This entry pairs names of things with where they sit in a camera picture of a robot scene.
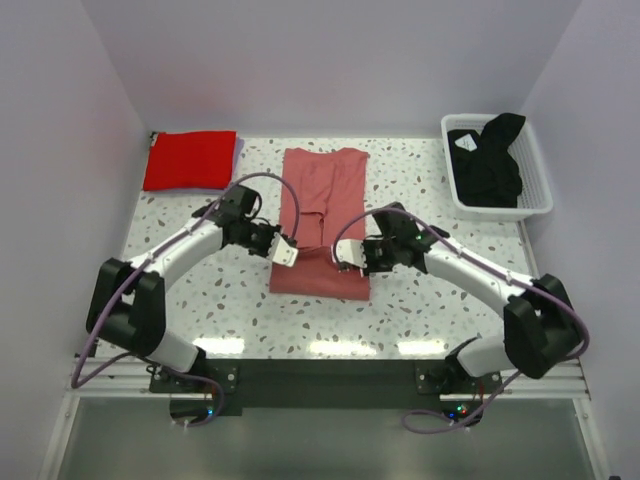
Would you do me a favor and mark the pink t shirt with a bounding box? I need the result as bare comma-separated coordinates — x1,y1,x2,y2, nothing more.
269,148,370,301

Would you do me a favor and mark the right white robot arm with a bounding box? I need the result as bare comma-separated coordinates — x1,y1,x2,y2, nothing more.
336,203,591,393

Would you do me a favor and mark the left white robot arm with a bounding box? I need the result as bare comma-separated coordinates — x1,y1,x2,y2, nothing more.
86,185,298,392

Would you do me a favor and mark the folded red t shirt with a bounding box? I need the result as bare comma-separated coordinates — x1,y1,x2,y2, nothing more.
142,131,237,191

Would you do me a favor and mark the black t shirt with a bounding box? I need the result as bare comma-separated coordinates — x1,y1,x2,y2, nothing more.
447,113,526,209

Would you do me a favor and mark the white plastic basket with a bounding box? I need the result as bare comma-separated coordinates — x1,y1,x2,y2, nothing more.
440,113,553,222

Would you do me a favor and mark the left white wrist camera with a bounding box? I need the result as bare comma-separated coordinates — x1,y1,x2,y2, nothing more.
267,233,299,268

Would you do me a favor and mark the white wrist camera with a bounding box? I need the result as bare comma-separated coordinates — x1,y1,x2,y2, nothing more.
267,233,299,268
332,239,367,271

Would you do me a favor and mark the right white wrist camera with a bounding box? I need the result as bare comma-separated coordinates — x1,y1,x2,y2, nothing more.
332,239,367,271

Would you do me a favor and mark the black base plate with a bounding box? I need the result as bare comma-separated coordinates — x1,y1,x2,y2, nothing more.
147,359,502,420

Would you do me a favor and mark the aluminium rail frame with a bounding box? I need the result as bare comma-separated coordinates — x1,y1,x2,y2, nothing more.
37,289,599,480

